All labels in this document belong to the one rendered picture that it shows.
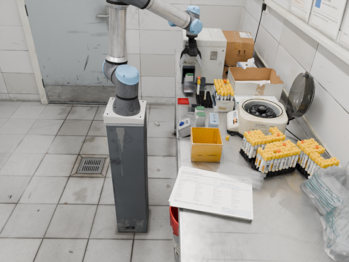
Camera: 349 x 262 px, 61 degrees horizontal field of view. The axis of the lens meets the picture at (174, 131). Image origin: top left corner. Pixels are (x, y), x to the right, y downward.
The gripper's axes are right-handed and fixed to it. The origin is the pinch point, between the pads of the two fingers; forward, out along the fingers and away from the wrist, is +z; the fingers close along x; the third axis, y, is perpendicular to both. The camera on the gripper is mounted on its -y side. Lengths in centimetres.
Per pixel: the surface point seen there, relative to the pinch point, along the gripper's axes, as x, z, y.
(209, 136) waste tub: -6, 10, -61
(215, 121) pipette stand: -9, 5, -55
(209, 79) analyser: -14.2, 11.7, 8.8
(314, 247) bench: -35, 15, -116
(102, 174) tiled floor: 68, 102, 13
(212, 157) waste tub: -7, 12, -74
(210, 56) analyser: -13.3, -4.0, 8.8
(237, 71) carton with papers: -30.8, 3.3, 3.6
